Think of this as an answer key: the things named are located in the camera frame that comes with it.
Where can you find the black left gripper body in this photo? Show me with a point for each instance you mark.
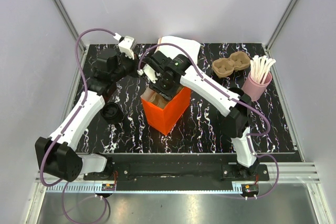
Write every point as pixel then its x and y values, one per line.
pixel 127 66

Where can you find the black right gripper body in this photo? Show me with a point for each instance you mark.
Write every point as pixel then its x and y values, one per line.
pixel 163 87

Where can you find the orange paper bag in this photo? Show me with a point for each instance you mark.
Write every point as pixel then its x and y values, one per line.
pixel 163 120

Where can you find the brown cardboard cup carrier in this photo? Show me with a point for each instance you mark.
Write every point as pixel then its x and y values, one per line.
pixel 157 100

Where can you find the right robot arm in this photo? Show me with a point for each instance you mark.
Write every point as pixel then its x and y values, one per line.
pixel 235 115

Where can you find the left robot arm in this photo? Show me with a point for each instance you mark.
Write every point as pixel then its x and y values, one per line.
pixel 56 155

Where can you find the white folded towel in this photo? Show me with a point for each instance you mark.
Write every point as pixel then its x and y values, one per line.
pixel 192 47

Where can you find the pink cup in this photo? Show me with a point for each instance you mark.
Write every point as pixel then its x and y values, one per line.
pixel 255 89

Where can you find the white wooden stir sticks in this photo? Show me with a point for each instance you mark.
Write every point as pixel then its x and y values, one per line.
pixel 260 68

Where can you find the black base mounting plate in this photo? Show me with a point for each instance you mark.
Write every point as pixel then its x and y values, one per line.
pixel 206 173

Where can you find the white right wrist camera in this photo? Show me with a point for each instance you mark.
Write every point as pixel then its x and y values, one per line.
pixel 149 72

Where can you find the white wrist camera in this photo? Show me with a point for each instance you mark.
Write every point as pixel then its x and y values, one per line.
pixel 126 45
pixel 149 72

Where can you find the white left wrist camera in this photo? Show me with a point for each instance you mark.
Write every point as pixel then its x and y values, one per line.
pixel 126 45

